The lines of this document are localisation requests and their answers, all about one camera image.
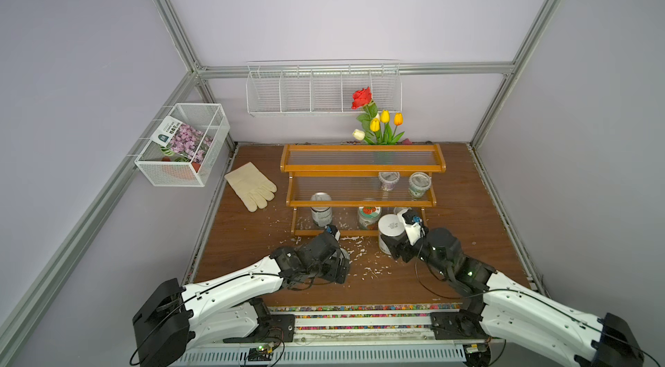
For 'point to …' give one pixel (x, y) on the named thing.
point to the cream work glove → (251, 187)
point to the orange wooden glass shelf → (350, 187)
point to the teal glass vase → (384, 157)
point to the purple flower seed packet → (183, 139)
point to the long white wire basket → (321, 87)
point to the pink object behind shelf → (406, 142)
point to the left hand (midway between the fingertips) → (337, 267)
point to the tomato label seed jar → (369, 216)
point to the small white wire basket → (162, 166)
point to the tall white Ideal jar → (389, 225)
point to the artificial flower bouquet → (377, 128)
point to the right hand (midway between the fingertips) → (392, 226)
